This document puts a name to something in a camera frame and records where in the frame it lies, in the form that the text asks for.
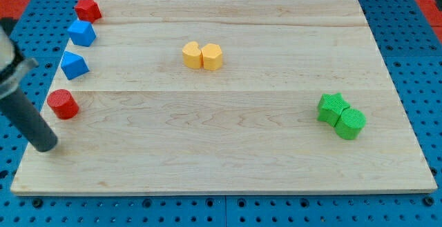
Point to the black and clear tool mount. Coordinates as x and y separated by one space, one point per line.
15 71

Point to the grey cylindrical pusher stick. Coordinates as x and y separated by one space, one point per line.
28 121

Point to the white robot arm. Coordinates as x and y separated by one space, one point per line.
6 51

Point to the yellow heart block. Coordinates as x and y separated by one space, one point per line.
192 55

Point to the red cylinder block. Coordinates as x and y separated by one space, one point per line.
63 104

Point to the blue triangle block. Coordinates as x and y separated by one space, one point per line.
73 65

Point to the blue cube block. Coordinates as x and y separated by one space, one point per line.
82 33

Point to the red star block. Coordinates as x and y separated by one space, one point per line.
87 10

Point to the wooden board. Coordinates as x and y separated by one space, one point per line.
148 125

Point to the yellow hexagon block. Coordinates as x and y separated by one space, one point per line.
212 56

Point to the green star block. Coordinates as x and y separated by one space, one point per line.
330 108

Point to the green cylinder block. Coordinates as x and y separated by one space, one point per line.
350 124

